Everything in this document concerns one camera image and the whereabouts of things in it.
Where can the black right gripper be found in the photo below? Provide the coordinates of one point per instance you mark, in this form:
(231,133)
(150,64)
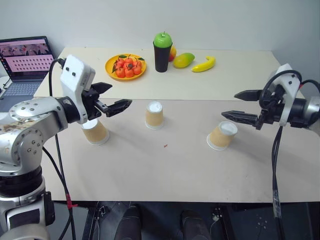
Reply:
(272,112)

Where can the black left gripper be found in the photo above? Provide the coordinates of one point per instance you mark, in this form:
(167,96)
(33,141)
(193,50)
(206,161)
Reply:
(90,105)

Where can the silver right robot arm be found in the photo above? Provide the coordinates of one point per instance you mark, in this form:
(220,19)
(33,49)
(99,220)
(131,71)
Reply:
(310,107)

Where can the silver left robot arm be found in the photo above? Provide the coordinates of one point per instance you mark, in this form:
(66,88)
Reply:
(23,140)

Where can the yellow round plate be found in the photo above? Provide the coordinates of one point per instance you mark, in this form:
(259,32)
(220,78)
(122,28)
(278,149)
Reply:
(112,72)

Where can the small red-orange toy fruit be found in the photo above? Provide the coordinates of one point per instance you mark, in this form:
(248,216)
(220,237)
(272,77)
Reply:
(129,61)
(120,63)

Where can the brown ribbed paper cup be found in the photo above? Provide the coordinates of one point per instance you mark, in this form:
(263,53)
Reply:
(96,133)
(221,136)
(154,116)

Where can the yellow toy banana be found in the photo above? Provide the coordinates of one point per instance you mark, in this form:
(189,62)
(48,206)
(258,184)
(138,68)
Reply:
(203,65)

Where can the tall black cup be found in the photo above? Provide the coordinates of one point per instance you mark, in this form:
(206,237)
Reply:
(162,60)

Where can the red yellow toy peach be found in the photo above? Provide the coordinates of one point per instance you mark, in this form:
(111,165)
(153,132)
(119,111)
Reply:
(173,53)

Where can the yellow green toy mango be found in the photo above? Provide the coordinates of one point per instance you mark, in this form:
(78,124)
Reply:
(183,60)

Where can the green toy apple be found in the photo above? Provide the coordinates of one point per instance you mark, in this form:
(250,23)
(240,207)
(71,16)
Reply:
(162,40)

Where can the open laptop computer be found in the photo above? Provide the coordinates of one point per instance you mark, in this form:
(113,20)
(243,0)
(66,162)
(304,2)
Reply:
(25,62)

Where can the red tape strip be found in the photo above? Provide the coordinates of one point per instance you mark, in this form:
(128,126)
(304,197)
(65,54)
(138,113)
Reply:
(70,203)

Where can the dark rounded shape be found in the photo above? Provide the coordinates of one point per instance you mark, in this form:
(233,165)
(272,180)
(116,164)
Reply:
(195,225)
(128,222)

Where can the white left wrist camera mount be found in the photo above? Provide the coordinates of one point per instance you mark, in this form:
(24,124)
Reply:
(75,75)

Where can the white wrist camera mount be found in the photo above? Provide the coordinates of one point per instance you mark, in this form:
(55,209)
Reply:
(75,75)
(287,80)

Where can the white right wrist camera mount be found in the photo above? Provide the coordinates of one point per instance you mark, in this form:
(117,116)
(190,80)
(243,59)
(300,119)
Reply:
(287,80)

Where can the black table frame leg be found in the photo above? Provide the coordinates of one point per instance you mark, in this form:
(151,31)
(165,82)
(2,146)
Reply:
(90,220)

